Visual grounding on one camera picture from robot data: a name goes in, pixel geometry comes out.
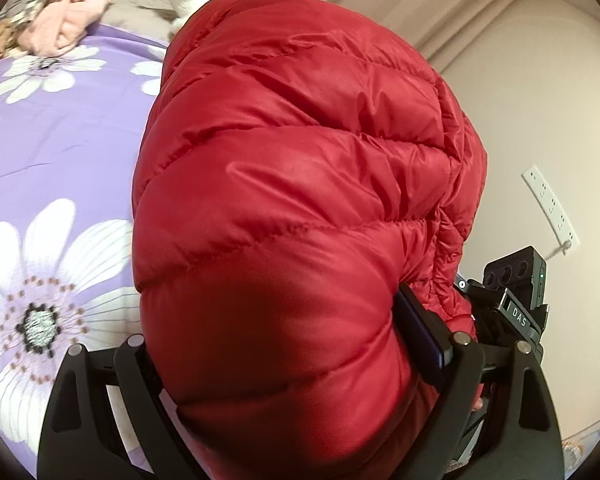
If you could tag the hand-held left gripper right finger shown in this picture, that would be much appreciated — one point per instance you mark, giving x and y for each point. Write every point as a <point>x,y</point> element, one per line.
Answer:
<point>422,332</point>

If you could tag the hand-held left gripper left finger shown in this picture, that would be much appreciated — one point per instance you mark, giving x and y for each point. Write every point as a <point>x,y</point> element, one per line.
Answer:
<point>100,410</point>

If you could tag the red puffer jacket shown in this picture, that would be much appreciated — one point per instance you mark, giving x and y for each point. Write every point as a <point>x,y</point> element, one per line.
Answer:
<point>300,210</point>

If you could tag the purple floral bedsheet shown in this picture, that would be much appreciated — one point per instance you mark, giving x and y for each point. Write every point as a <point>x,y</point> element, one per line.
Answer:
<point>55,160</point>

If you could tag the pink garment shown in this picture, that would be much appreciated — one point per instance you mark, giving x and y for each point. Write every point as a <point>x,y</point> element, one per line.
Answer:
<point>75,15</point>

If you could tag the white wall power strip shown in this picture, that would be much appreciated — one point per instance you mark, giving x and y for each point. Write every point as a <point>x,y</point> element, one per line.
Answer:
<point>550,205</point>

